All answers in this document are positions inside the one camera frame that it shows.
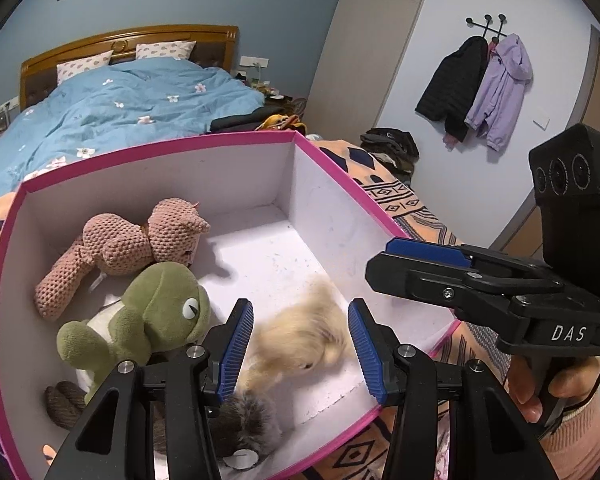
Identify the green turtle plush toy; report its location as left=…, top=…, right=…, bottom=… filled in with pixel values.
left=56, top=261, right=212, bottom=402

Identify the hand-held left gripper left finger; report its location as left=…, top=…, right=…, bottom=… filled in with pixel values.
left=42, top=299, right=255, bottom=480

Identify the yellow cloth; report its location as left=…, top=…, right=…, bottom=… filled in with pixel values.
left=257, top=114, right=301, bottom=132

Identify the purple jacket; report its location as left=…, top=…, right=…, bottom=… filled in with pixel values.
left=464, top=33, right=534, bottom=152

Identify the pink knitted teddy bear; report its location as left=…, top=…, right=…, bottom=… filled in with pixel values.
left=34, top=197, right=212, bottom=322

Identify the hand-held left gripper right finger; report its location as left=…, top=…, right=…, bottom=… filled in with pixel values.
left=348, top=298, right=556, bottom=480

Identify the blue floral duvet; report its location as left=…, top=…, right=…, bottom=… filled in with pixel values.
left=0, top=55, right=266, bottom=211

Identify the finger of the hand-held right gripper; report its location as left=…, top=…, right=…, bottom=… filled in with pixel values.
left=365, top=252, right=551, bottom=332
left=385, top=237, right=554, bottom=282

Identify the orange patterned blanket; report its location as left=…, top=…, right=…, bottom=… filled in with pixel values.
left=0, top=137, right=546, bottom=480

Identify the beige wardrobe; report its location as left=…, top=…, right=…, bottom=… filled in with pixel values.
left=307, top=0, right=437, bottom=137

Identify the black coat hook rack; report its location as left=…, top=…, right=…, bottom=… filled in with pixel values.
left=465, top=14, right=509, bottom=42

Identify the pile of dark clothes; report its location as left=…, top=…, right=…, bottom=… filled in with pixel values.
left=360, top=127, right=420, bottom=177

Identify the wooden headboard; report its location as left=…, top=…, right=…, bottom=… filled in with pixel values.
left=20, top=25, right=240, bottom=111

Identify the pink cardboard box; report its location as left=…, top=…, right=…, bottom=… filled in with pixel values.
left=0, top=130, right=464, bottom=480

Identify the brown knitted plush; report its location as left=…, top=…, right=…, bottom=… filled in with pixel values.
left=44, top=380, right=284, bottom=472

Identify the black puffer jacket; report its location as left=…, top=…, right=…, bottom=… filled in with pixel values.
left=415, top=35, right=490, bottom=144

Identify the spotted white pillow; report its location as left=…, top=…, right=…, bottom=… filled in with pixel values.
left=136, top=40, right=197, bottom=61
left=56, top=50, right=115, bottom=86

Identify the person's right hand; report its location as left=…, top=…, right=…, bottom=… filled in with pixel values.
left=508, top=354, right=600, bottom=439

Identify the dark cloth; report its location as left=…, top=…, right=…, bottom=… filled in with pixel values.
left=210, top=106, right=286, bottom=134

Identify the cream fluffy plush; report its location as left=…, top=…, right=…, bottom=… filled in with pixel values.
left=240, top=277, right=354, bottom=392

